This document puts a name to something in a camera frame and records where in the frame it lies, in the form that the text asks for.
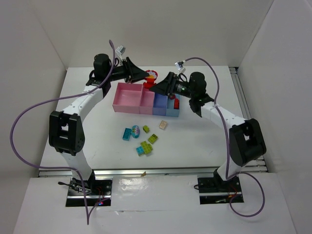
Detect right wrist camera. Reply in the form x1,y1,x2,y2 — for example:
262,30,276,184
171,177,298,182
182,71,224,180
175,60,185,74

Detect beige lego brick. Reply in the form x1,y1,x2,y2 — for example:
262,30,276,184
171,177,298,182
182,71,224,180
159,120,168,130

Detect green square lego brick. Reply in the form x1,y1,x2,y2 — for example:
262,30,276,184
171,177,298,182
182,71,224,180
148,134,158,144

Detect large pink container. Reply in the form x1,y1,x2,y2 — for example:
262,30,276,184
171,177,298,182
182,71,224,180
112,83,143,114

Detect light blue container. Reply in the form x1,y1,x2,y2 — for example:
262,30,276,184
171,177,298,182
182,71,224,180
166,94,180,117

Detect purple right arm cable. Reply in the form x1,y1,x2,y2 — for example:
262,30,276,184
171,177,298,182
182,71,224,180
182,57,266,217

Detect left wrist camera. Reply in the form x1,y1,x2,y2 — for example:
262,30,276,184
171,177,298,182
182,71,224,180
116,45,126,56

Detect dark blue container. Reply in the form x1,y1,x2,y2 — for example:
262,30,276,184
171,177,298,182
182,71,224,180
153,94,168,116

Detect teal long lego brick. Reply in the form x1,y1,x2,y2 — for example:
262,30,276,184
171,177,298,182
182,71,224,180
122,128,132,141

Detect red lego cluster with face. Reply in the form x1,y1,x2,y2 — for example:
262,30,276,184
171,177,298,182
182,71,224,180
143,70,158,89

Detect red lego brick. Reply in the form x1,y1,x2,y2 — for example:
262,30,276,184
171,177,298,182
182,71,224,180
174,98,179,110

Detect aluminium right rail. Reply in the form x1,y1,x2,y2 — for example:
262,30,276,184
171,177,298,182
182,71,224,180
229,67,268,173

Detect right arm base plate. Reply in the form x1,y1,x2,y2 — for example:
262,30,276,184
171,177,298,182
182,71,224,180
193,177,244,205

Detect green teal lego stack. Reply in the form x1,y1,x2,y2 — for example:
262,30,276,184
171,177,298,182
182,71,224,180
136,141,153,156

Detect small green lego brick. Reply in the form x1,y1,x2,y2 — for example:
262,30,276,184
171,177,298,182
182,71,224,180
143,125,150,133

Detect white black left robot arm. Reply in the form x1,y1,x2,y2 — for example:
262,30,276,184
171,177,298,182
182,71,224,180
49,54,149,190

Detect narrow pink container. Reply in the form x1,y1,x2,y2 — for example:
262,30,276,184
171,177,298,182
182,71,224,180
139,88,155,115

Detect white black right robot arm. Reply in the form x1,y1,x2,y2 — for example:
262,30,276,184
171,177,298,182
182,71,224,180
149,72,267,189

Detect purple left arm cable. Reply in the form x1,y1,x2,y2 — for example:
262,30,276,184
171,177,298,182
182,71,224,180
10,40,116,225

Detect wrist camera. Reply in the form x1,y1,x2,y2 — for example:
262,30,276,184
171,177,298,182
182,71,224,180
116,45,126,56
175,60,185,74

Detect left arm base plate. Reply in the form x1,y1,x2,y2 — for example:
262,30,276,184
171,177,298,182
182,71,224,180
58,179,113,207

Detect teal rounded flower lego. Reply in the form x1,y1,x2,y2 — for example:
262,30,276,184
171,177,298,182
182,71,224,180
131,125,140,138

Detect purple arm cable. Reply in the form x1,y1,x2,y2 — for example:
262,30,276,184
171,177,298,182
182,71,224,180
10,40,116,225
182,57,266,217

